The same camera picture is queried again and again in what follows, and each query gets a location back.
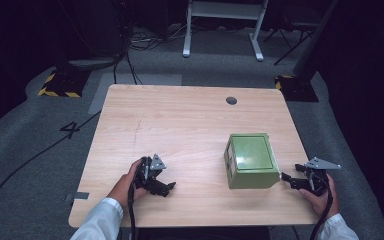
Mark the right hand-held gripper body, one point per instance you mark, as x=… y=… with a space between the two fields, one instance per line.
x=317 y=178

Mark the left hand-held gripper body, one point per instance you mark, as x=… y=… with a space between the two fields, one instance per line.
x=150 y=170

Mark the green metal box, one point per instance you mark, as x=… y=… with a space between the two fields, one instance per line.
x=251 y=160

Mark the person's right hand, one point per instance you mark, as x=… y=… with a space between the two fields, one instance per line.
x=325 y=201

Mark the person's left hand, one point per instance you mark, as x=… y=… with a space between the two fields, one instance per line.
x=123 y=188

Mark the grey tape strip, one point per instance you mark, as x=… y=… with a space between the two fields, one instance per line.
x=81 y=195

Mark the black yellow striped stand base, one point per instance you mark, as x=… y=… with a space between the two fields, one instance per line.
x=296 y=88
x=63 y=83

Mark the black floor tape mark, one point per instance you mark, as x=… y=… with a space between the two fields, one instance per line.
x=70 y=129

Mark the dark metal stand column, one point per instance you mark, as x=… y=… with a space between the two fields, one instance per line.
x=313 y=46

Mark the black tripod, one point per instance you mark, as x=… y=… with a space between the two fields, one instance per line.
x=290 y=36

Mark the white metal desk frame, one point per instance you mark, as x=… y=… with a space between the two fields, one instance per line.
x=223 y=20

